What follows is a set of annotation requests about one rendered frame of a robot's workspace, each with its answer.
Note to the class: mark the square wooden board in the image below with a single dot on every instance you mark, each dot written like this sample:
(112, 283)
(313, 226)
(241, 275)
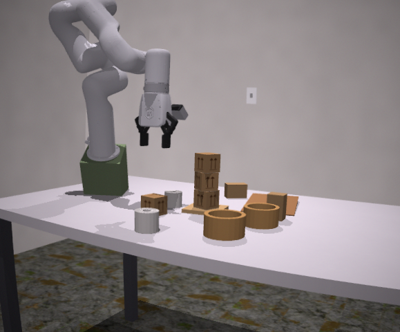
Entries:
(190, 209)

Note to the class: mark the brown rectangular board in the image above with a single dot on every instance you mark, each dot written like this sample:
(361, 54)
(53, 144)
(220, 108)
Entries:
(262, 198)

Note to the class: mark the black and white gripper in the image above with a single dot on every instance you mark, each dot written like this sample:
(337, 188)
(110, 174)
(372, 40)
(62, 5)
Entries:
(155, 111)

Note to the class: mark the brown wooden ring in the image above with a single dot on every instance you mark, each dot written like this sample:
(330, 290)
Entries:
(224, 229)
(265, 218)

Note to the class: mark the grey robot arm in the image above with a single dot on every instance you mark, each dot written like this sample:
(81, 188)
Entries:
(117, 59)

